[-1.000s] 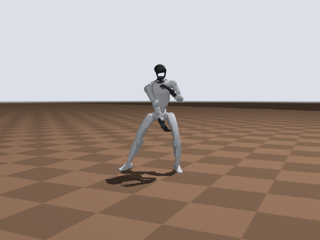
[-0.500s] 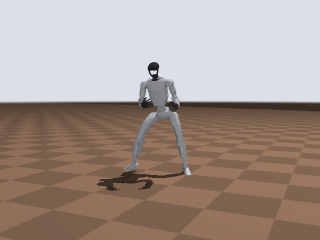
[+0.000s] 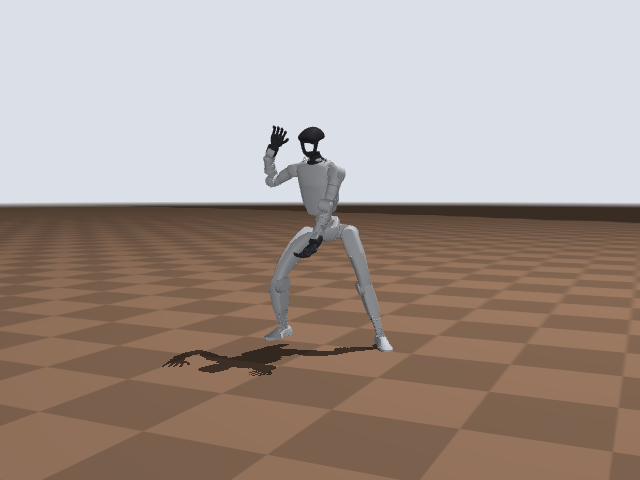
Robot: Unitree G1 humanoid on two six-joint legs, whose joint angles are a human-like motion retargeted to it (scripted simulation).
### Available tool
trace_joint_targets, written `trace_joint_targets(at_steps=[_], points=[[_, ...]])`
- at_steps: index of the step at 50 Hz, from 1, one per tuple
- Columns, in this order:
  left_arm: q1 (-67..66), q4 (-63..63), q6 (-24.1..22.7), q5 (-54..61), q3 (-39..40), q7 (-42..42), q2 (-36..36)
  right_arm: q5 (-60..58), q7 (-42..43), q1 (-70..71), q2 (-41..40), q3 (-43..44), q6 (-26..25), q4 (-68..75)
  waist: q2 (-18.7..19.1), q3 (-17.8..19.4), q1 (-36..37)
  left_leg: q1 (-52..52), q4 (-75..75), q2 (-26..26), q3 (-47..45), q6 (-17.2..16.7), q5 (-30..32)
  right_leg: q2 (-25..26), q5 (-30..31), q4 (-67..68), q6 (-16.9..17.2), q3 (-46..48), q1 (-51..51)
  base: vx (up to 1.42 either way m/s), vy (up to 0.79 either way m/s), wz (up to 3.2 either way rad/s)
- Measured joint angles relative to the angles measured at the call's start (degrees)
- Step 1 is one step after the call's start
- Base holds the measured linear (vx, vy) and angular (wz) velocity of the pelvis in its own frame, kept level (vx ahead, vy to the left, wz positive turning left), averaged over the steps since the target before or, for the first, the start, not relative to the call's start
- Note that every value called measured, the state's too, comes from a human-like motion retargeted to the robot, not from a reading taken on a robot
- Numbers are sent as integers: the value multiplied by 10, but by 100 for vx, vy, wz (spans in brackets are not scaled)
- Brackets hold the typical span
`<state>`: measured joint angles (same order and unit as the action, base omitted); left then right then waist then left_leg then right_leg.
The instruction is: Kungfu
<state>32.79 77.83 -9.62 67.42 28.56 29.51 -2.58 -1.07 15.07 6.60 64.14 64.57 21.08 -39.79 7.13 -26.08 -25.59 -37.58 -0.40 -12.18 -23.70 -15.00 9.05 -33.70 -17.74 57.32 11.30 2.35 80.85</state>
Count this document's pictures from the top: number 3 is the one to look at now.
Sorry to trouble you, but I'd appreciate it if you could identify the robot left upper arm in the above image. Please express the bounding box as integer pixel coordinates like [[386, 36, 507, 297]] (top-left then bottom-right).
[[318, 164, 346, 213]]

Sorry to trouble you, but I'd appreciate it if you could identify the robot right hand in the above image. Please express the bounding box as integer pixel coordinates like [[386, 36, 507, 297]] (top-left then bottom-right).
[[266, 126, 289, 157]]

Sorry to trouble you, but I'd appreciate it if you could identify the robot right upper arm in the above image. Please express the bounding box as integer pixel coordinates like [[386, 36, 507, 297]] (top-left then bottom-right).
[[265, 163, 299, 187]]

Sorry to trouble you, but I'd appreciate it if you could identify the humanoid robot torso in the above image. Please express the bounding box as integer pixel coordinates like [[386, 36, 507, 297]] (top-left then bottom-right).
[[297, 157, 341, 241]]

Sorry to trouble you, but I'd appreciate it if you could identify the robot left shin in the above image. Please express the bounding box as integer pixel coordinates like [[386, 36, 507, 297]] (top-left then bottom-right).
[[361, 284, 385, 338]]

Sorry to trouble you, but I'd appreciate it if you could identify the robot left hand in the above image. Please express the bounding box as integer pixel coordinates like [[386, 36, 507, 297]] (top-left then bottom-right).
[[294, 235, 323, 258]]

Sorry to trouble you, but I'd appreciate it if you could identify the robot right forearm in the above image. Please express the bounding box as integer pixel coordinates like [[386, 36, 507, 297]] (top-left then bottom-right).
[[263, 148, 278, 175]]

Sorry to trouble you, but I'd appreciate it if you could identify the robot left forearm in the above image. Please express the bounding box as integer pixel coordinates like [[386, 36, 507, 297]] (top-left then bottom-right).
[[311, 202, 334, 244]]

